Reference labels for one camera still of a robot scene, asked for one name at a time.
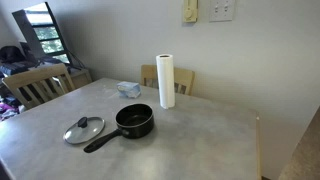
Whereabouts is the glass lid with black knob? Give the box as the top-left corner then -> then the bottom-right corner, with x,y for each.
62,116 -> 106,145

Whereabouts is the white paper towel roll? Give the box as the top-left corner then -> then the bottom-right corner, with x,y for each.
155,53 -> 176,110

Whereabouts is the wooden chair with slatted back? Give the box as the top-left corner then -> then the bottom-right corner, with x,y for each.
1,63 -> 76,111
140,64 -> 196,97

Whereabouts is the light blue cardboard box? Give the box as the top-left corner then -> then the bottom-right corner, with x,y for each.
116,81 -> 142,100

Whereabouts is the small wooden side table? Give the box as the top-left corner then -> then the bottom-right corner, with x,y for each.
68,68 -> 93,90

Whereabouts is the dark framed window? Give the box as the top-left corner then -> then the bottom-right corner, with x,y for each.
11,1 -> 73,66

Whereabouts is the dark bag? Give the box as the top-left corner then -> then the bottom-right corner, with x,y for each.
0,45 -> 26,65

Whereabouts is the pile of colourful clothes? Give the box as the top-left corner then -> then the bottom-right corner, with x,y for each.
0,96 -> 26,122

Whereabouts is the speckled grey countertop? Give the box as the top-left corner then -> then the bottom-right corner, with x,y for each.
278,106 -> 320,180

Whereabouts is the black pot with long handle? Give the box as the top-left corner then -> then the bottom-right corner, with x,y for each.
83,103 -> 155,154

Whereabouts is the beige wall thermostat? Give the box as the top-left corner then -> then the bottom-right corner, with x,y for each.
181,0 -> 199,24

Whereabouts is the white light switch plate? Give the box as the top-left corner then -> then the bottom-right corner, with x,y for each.
208,0 -> 236,23

